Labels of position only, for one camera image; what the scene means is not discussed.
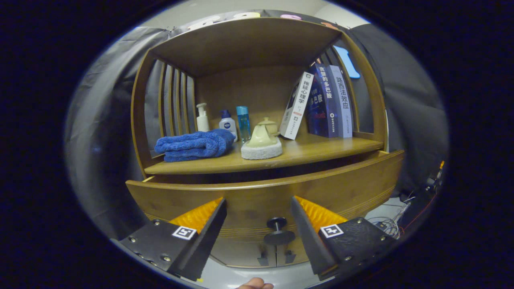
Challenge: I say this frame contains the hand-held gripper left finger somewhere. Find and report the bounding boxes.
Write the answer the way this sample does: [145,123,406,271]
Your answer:
[110,197,228,282]

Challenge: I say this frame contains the white book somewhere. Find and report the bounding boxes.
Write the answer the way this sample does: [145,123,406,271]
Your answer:
[279,71,315,140]

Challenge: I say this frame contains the black equipment with orange part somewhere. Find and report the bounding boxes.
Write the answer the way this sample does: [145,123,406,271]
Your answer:
[402,161,445,225]

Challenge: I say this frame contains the black drawer knob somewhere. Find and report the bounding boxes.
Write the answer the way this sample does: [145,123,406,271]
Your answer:
[263,217,296,246]

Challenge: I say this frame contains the wooden cabinet door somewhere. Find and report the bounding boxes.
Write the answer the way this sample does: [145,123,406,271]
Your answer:
[276,237,314,267]
[209,237,277,269]

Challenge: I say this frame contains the wooden drawer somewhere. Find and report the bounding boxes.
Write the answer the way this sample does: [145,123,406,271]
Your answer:
[125,150,405,243]

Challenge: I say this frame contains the white cables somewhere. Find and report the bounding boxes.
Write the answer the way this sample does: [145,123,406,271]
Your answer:
[367,201,412,239]

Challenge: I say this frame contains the white bottle with blue cap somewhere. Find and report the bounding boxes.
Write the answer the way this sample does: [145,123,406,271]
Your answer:
[218,110,238,142]

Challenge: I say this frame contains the dark blue book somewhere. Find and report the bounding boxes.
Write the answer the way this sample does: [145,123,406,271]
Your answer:
[306,63,342,138]

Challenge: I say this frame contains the beige lidded tea cup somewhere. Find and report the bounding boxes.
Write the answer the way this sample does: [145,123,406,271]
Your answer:
[257,117,280,137]

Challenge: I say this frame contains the pale purple book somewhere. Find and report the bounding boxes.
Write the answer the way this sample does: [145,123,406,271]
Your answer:
[328,65,354,138]

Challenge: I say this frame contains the clear blue bottle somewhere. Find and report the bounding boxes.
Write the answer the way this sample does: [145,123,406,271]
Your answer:
[236,106,251,143]

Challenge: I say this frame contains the folded blue towel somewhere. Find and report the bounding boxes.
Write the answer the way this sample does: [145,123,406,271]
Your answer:
[154,129,236,163]

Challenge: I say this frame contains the white pump bottle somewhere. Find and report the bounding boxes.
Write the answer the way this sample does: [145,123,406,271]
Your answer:
[196,103,210,133]

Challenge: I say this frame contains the wooden countertop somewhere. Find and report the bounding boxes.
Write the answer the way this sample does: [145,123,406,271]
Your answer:
[144,132,385,175]

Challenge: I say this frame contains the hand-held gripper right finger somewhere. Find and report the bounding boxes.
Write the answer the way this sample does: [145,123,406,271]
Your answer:
[290,195,398,281]

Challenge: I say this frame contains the wooden cabinet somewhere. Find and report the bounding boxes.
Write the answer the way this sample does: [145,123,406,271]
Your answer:
[125,17,405,269]

